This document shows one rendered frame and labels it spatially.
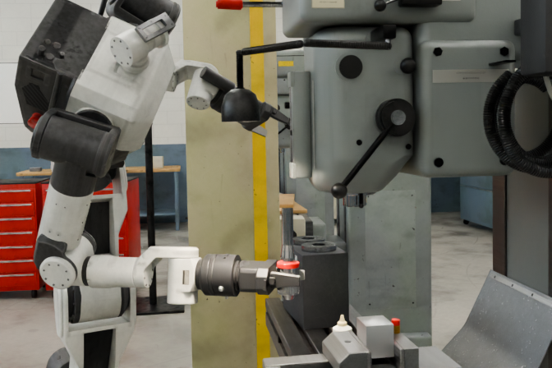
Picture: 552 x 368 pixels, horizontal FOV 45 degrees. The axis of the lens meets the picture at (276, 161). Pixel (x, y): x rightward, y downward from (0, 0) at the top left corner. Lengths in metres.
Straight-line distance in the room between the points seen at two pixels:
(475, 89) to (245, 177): 1.88
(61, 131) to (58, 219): 0.20
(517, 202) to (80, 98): 0.95
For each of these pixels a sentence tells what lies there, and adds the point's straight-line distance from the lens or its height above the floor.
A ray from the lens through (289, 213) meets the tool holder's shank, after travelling 1.38.
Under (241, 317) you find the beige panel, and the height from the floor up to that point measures 0.57.
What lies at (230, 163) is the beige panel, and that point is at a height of 1.28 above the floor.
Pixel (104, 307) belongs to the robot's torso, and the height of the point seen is 0.99.
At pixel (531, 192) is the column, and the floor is 1.30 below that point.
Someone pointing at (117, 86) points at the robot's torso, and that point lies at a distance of 1.46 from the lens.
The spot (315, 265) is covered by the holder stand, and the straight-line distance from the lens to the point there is 1.68.
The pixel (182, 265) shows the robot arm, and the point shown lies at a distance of 1.44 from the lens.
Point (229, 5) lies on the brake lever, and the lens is 1.43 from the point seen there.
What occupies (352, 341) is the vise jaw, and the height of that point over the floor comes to 1.05.
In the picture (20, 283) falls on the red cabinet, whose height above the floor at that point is 0.14.
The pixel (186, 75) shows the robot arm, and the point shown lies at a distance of 1.90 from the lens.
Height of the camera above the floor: 1.44
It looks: 3 degrees down
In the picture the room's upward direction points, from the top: 1 degrees counter-clockwise
